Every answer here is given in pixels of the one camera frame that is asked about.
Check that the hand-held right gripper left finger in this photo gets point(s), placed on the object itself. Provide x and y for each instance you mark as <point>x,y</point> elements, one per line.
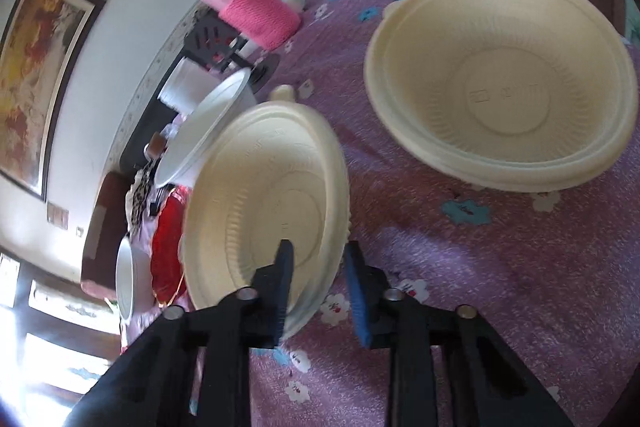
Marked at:
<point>277,297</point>

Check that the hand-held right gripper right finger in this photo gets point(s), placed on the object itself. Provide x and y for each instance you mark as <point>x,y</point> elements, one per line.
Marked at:
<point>359,302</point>

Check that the cream disposable bowl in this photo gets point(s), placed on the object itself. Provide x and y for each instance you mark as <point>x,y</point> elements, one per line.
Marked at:
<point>500,82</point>
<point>260,207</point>

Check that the white bowl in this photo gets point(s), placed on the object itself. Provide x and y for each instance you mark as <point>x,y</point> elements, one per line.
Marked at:
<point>200,132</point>
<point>125,277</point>

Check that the leopard print cloth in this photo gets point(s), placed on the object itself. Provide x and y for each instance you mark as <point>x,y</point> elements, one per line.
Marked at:
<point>142,192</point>

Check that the brown armchair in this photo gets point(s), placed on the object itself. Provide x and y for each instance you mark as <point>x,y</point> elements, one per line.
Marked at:
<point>100,227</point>

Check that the black jar with brown lid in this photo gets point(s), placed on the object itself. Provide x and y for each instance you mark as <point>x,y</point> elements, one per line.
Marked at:
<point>156,146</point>

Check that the black sofa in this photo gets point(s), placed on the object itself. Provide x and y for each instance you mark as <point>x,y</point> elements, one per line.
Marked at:
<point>142,127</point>

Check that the white plastic jar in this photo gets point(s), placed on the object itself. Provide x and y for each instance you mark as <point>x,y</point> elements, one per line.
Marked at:
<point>185,87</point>

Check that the wooden glass-paned door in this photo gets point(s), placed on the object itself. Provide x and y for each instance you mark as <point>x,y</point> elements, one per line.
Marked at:
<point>30,307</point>

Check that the black phone stand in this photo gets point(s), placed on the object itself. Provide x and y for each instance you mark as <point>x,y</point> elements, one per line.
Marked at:
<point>212,37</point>

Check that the thermos with pink knit sleeve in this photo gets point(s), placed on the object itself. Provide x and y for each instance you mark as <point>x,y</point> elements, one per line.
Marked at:
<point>250,7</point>

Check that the framed horse painting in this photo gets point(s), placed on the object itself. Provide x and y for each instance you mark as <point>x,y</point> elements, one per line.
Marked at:
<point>40,72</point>

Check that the small wall plaque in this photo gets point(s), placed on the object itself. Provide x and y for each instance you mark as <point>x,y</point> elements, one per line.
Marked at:
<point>57,214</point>

